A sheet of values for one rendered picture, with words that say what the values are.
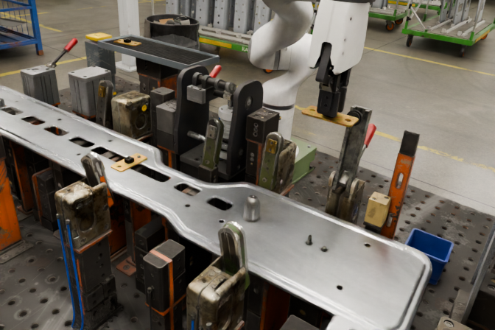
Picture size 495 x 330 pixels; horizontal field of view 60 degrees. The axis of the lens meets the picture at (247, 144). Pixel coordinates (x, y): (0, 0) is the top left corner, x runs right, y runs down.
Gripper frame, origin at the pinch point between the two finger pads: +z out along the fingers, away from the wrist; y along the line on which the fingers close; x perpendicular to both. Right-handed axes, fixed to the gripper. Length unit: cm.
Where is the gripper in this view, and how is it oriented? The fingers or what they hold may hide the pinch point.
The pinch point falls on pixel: (331, 99)
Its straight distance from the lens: 68.1
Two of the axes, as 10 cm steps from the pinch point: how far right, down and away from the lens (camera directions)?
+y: -5.5, 3.5, -7.6
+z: -0.6, 8.9, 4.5
